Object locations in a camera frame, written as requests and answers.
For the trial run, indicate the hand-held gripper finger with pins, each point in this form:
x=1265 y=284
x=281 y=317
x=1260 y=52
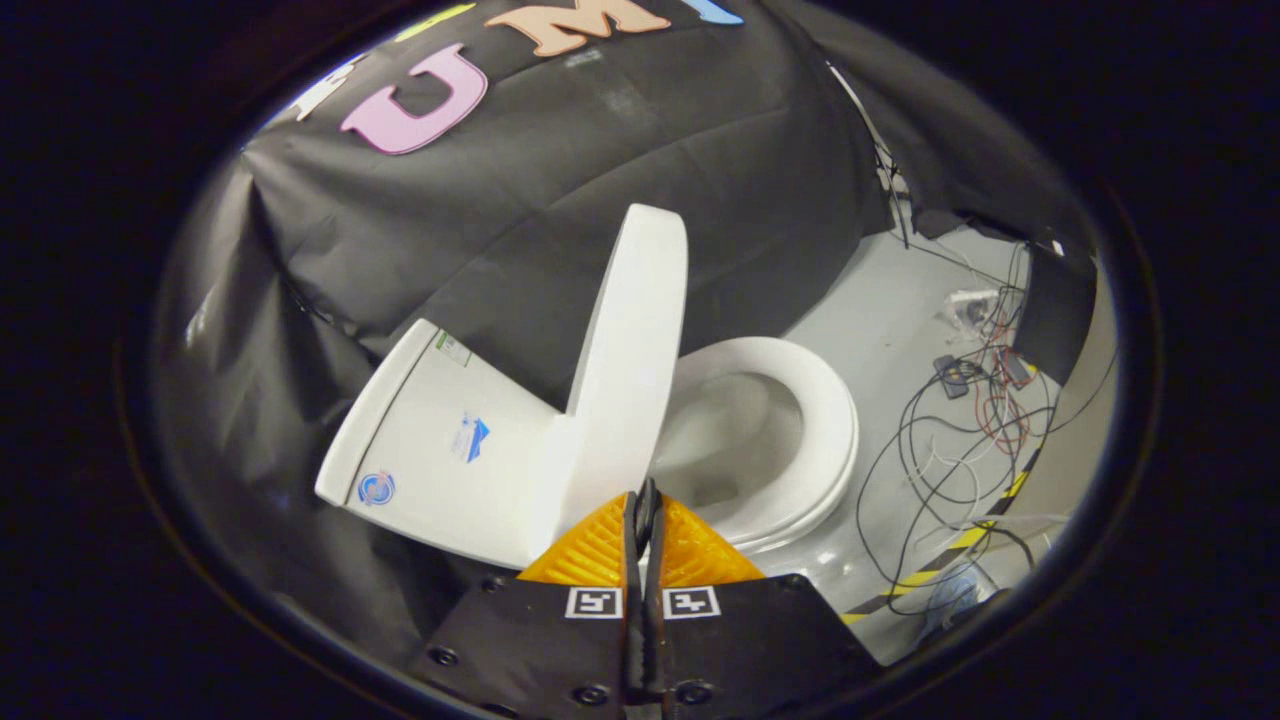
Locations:
x=653 y=640
x=631 y=640

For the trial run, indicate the white toilet lid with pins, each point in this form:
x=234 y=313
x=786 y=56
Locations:
x=630 y=350

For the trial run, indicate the white ceramic toilet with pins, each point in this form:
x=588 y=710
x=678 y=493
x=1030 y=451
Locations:
x=440 y=470

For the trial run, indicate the white toilet tank cover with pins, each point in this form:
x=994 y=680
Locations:
x=375 y=405

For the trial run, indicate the yellow black floor tape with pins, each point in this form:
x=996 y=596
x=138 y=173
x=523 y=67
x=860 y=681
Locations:
x=960 y=545

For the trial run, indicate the black power adapter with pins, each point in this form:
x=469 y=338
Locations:
x=952 y=377

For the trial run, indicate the black backdrop cloth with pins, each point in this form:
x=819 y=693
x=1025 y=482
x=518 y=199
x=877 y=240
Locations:
x=600 y=150

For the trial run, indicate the black box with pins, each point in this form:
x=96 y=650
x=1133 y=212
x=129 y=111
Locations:
x=1055 y=310

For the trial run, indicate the metal backdrop stand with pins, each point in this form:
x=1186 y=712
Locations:
x=880 y=165

